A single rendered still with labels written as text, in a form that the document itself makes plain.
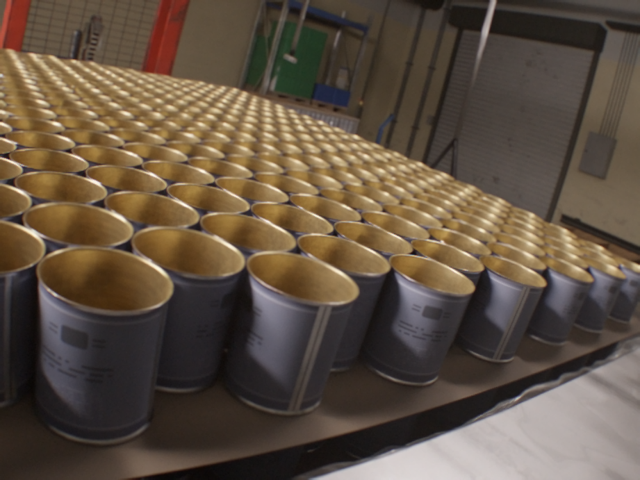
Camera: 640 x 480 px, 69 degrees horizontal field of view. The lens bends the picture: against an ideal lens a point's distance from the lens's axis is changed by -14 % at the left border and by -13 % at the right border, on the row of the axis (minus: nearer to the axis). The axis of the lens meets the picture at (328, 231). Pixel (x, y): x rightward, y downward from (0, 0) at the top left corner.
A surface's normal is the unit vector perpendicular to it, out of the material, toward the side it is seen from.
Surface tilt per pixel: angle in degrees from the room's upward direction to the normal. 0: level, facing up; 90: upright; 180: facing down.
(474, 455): 0
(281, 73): 90
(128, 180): 92
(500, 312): 91
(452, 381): 2
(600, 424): 0
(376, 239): 91
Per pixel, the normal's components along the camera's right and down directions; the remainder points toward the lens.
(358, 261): -0.48, 0.11
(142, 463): 0.30, -0.90
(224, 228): 0.60, 0.39
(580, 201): -0.77, -0.04
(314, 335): 0.40, 0.36
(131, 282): -0.13, 0.25
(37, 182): 0.86, 0.36
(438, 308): 0.07, 0.30
